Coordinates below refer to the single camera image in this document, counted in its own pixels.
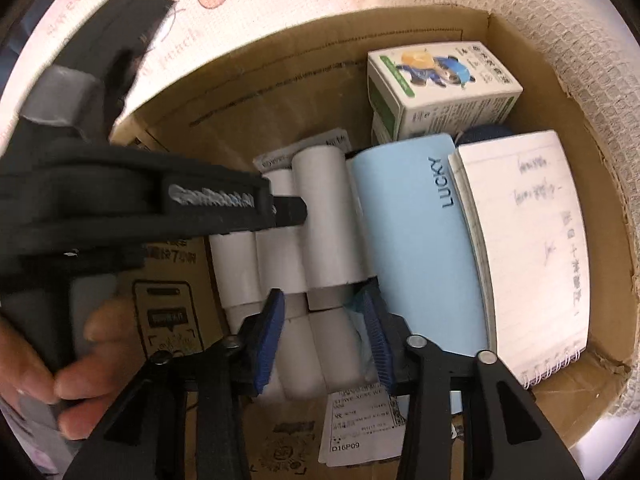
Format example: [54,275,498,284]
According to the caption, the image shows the white shipping label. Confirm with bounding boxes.
[317,385,408,467]

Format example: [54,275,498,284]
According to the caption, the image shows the person's left hand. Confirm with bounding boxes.
[0,300,153,441]

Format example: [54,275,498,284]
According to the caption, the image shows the dark blue object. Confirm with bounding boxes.
[455,124,516,148]

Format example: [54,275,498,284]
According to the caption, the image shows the white spiral notebook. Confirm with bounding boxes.
[447,130,592,391]

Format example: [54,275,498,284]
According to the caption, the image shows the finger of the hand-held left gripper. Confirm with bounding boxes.
[270,194,309,229]

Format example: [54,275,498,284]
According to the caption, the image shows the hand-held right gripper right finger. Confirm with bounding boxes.
[361,290,573,480]

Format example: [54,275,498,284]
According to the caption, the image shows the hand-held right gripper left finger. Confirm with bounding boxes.
[75,287,287,480]

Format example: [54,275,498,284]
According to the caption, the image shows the white paper label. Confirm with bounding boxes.
[252,127,351,173]

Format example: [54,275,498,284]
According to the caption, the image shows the light blue notebook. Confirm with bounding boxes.
[345,132,496,416]

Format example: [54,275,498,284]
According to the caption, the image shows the cardboard box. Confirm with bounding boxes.
[107,7,640,480]

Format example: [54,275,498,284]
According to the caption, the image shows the green white small carton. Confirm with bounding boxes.
[371,112,401,146]
[367,41,524,141]

